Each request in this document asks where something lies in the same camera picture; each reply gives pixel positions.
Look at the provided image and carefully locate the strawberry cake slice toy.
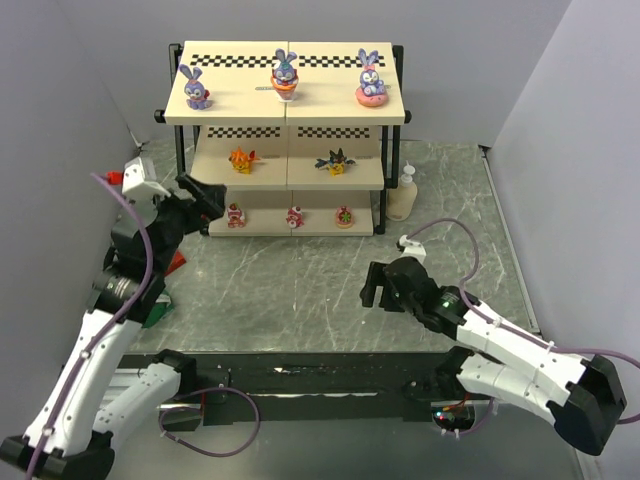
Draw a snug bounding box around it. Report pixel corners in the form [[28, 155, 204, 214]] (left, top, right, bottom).
[[226, 203, 246, 228]]

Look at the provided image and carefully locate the orange fox toy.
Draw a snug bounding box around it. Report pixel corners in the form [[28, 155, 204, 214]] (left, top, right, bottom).
[[228, 147, 262, 175]]

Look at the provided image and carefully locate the pink strawberry tart toy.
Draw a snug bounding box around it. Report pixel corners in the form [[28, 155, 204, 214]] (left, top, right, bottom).
[[334, 205, 354, 229]]

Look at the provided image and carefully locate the purple bunny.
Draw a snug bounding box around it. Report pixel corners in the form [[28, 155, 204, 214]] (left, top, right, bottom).
[[271, 48, 299, 103], [178, 64, 213, 110], [355, 48, 388, 108]]

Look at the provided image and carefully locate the black dragon toy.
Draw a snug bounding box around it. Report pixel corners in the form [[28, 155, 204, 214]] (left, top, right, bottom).
[[314, 148, 357, 176]]

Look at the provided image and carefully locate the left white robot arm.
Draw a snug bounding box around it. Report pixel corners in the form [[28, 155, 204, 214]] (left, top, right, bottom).
[[1, 174, 227, 479]]

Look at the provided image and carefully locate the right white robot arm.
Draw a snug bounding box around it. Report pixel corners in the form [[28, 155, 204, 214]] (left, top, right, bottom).
[[360, 256, 627, 456]]

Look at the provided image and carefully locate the beige three-tier shelf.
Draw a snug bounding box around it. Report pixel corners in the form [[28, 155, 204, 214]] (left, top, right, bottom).
[[154, 41, 411, 237]]

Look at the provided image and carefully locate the red cardboard box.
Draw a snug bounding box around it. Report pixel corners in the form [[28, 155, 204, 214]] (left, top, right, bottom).
[[165, 251, 187, 276]]

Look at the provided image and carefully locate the cream pump bottle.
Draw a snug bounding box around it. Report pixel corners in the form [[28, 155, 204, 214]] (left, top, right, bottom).
[[386, 163, 418, 221]]

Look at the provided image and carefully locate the green and brown plush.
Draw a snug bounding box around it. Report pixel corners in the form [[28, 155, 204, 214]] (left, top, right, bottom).
[[142, 290, 174, 329]]

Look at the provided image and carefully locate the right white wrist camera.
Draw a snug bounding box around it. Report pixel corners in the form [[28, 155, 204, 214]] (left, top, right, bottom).
[[396, 235, 426, 264]]

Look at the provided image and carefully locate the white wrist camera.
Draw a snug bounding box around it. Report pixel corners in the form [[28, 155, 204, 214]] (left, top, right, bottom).
[[396, 235, 426, 264], [105, 157, 171, 202]]

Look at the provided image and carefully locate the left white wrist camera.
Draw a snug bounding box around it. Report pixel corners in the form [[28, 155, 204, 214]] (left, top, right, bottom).
[[105, 157, 171, 202]]

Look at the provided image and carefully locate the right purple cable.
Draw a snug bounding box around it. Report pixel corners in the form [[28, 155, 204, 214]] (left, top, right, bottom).
[[407, 218, 640, 425]]

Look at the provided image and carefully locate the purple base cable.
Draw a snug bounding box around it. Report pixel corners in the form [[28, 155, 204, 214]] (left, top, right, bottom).
[[158, 387, 261, 459]]

